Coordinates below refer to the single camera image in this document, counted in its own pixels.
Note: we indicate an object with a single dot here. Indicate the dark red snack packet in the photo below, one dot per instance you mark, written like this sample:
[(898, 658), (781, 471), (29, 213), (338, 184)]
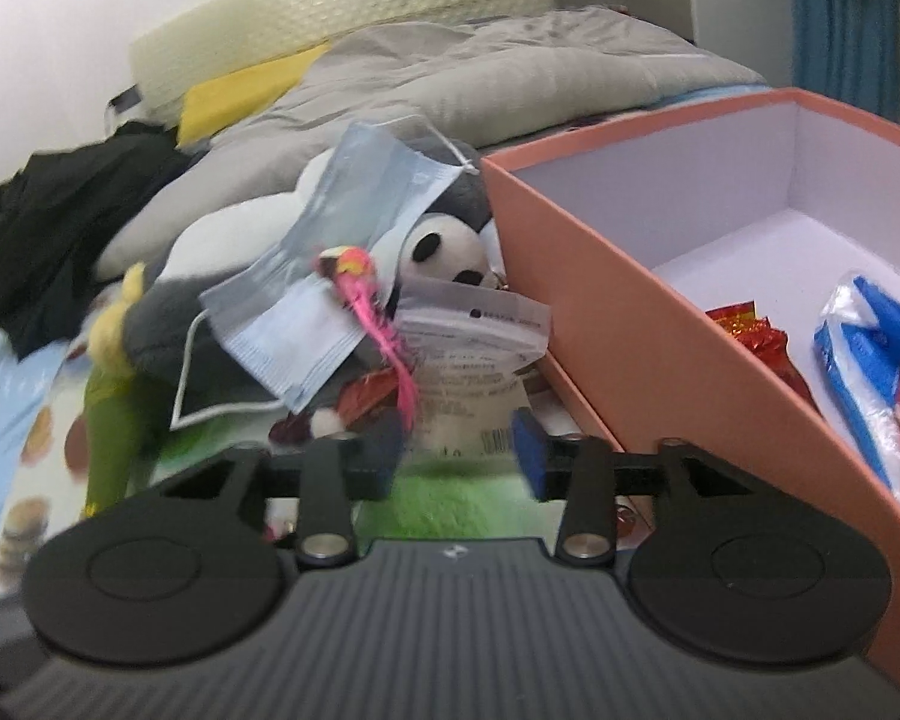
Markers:
[(367, 397)]

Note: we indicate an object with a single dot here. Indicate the blue curtain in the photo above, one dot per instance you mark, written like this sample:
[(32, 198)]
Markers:
[(847, 22)]

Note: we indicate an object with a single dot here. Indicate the blue white plastic bag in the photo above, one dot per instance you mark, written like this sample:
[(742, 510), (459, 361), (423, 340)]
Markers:
[(862, 360)]

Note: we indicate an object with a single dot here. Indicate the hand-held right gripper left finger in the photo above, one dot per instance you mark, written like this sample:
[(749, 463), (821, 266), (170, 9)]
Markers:
[(382, 461)]

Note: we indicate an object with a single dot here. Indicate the light blue bedsheet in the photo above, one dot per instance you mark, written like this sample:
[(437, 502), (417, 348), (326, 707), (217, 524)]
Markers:
[(0, 420)]

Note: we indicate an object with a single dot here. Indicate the pink tassel charm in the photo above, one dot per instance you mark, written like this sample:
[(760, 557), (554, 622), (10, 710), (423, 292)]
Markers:
[(382, 330)]

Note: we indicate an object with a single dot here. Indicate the pink cardboard box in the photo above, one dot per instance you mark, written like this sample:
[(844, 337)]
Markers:
[(607, 277)]

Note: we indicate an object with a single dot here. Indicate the black wall socket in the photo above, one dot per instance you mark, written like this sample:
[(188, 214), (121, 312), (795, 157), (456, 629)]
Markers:
[(124, 103)]

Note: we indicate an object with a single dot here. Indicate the yellow pillow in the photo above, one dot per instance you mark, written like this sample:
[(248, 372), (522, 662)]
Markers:
[(240, 90)]

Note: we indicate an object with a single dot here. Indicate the green fabric massage hammer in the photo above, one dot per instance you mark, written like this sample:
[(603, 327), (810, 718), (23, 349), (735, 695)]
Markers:
[(109, 420)]

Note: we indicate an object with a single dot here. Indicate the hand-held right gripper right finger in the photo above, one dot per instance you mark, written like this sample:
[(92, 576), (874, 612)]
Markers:
[(529, 457)]

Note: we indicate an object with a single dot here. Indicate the small panda plush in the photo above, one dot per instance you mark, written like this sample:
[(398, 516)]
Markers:
[(450, 247)]

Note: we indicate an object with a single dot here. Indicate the grey duvet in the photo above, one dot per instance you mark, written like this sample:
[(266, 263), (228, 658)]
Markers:
[(495, 75)]

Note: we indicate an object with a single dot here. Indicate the cream quilted headboard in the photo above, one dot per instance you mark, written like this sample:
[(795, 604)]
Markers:
[(330, 7)]

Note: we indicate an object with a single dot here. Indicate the black clothing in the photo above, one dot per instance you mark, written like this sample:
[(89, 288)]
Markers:
[(52, 232)]

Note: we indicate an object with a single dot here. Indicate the grey white penguin plush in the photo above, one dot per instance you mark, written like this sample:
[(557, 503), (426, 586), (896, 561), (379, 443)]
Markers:
[(232, 240)]

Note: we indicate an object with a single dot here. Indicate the shiny red gold packet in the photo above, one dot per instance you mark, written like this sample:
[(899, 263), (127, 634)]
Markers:
[(757, 337)]

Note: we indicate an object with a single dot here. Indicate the clear zip bag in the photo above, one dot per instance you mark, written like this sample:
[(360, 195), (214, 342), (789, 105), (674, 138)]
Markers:
[(465, 367)]

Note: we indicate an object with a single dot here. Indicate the blue face mask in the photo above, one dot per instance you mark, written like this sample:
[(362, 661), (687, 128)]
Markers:
[(375, 187), (292, 345)]

